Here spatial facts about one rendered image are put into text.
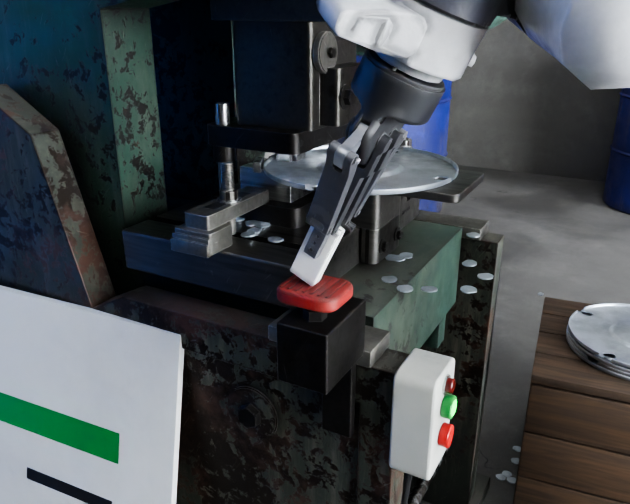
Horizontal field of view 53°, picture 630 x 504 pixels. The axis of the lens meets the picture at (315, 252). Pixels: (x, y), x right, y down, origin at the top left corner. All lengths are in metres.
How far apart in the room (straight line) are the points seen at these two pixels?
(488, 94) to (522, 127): 0.30
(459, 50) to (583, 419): 0.94
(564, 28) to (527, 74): 3.76
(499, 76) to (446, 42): 3.76
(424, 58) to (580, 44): 0.11
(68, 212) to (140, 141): 0.15
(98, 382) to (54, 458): 0.17
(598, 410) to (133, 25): 1.04
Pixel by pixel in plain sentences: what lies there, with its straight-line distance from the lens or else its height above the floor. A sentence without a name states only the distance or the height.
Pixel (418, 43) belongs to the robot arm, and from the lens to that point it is 0.50.
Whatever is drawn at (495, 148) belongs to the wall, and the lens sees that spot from 4.33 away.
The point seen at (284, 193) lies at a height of 0.75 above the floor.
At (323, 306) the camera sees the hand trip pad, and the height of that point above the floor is 0.74.
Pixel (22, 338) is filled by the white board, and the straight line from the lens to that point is 1.11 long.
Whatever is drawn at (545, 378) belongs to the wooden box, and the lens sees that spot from 1.30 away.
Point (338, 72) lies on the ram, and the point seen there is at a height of 0.92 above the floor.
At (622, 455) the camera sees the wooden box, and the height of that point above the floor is 0.22.
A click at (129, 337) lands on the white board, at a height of 0.56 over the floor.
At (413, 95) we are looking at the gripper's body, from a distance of 0.52.
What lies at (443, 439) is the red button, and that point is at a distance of 0.77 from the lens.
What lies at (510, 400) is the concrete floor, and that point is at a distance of 1.85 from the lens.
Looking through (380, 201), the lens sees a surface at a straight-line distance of 0.91.
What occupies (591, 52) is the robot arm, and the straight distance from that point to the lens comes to 0.48.
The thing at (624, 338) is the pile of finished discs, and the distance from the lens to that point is 1.42.
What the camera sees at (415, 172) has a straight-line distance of 0.94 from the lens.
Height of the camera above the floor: 1.01
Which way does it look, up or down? 21 degrees down
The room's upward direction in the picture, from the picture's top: straight up
